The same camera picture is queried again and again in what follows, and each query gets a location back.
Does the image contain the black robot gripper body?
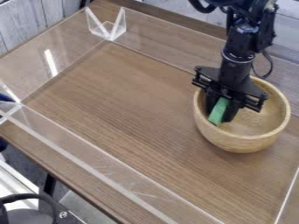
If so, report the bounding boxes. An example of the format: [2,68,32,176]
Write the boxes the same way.
[191,66,268,112]

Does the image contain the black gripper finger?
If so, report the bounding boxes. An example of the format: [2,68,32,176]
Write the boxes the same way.
[205,92,220,114]
[221,101,240,123]

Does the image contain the green rectangular block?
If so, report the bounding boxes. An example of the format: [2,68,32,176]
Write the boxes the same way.
[208,97,229,126]

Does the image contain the light wooden bowl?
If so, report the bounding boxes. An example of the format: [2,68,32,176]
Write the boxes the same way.
[192,78,291,153]

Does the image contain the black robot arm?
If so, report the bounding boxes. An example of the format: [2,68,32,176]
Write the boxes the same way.
[188,0,277,125]

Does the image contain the black table leg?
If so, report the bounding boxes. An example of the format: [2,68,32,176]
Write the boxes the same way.
[42,174,56,196]

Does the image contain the blue object at left edge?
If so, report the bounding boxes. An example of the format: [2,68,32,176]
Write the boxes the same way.
[0,93,14,102]

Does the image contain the clear acrylic enclosure walls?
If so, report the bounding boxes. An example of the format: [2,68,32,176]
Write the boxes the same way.
[0,0,299,224]

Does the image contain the black cable loop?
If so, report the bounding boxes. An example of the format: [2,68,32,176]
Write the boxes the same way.
[0,192,68,224]

